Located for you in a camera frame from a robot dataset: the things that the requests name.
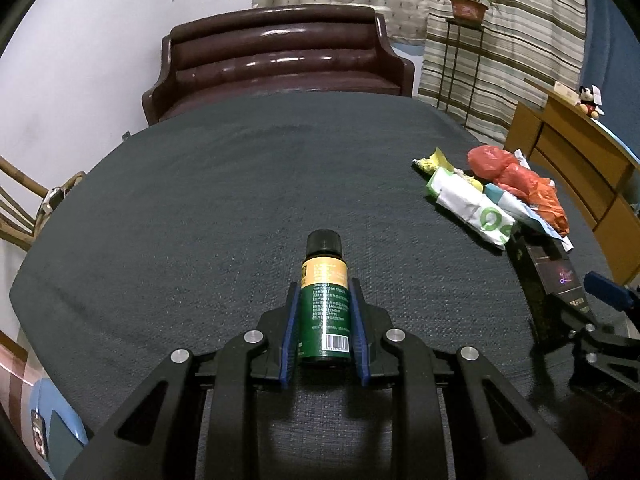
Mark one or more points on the black metal plant stand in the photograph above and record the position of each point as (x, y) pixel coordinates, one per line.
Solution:
(447, 60)

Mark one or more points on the blue plastic stool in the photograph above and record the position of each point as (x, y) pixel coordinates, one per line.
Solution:
(57, 410)

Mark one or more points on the white and green plastic bag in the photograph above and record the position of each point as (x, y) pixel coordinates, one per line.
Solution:
(475, 205)

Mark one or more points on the brown leather sofa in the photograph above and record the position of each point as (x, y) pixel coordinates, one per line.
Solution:
(280, 60)

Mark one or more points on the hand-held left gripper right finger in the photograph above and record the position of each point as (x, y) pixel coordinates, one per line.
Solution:
(361, 332)

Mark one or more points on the potted plant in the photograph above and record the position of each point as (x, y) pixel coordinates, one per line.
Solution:
(467, 7)

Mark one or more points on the mouse plush toy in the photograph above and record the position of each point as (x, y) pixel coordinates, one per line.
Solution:
(589, 102)

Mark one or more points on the wooden chair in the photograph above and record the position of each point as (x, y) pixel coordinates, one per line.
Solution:
(15, 210)

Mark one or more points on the small white box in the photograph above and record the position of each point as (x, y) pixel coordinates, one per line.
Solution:
(565, 92)

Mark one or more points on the black carton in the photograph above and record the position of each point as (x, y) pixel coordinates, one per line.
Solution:
(540, 280)

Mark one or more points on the red plastic bag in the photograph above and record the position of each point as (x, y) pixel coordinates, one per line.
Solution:
(500, 170)

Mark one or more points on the wooden cabinet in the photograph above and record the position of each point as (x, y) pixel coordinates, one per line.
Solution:
(575, 160)

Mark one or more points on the green bottle with black cap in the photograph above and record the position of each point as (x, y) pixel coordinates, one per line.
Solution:
(324, 310)

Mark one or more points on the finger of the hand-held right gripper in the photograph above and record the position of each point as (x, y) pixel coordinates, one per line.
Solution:
(610, 292)
(605, 360)

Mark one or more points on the yellow wrapper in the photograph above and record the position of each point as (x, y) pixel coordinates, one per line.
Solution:
(435, 162)

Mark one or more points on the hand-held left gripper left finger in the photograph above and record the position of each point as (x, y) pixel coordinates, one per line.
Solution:
(289, 332)

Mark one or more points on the dark grey tablecloth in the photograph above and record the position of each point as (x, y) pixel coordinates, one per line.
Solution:
(250, 185)

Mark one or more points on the white and teal wrapper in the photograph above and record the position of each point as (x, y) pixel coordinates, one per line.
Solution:
(517, 207)

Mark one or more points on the striped curtain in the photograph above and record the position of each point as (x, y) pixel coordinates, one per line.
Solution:
(530, 60)

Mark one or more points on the blue curtain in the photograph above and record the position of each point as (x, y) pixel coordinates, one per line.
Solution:
(610, 50)

